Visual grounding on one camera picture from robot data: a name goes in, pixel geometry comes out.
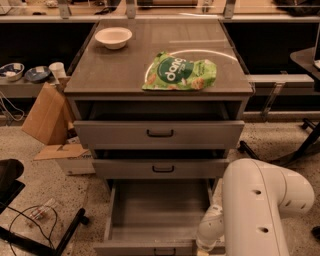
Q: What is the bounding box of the white bowl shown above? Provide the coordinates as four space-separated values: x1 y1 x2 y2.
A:
95 27 132 50

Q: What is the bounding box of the grey drawer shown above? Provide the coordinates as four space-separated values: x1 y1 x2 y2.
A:
94 179 213 256
92 159 229 179
74 121 244 150

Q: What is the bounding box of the green snack bag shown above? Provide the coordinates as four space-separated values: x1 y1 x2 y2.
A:
142 52 217 91

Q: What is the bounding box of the brown cardboard box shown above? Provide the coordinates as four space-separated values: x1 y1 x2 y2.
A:
22 83 74 145

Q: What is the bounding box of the white cable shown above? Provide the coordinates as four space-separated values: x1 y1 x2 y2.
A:
0 90 26 123

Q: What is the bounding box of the grey drawer cabinet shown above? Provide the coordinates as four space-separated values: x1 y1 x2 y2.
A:
63 18 254 188

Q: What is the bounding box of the white cardboard box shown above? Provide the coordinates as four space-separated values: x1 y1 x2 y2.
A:
34 144 95 175

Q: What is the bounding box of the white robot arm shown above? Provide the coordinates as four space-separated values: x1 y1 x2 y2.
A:
196 158 315 256

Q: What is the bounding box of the clear plastic bag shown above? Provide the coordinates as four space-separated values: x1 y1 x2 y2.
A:
29 198 56 220

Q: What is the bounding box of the blue patterned bowl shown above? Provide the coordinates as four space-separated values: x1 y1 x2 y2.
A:
0 63 24 82

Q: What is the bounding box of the dark round table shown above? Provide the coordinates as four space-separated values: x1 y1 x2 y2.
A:
290 47 320 83

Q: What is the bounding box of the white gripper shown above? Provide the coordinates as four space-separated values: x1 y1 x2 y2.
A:
196 204 224 256

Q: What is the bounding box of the black chair seat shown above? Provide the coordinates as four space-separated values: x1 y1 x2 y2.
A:
0 159 24 214

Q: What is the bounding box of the white paper cup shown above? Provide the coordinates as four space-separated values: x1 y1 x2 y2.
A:
49 62 66 79

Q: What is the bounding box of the black cable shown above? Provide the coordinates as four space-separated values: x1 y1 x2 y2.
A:
0 201 59 256

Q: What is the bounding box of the dark blue bowl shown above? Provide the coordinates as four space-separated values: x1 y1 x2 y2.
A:
24 66 51 83

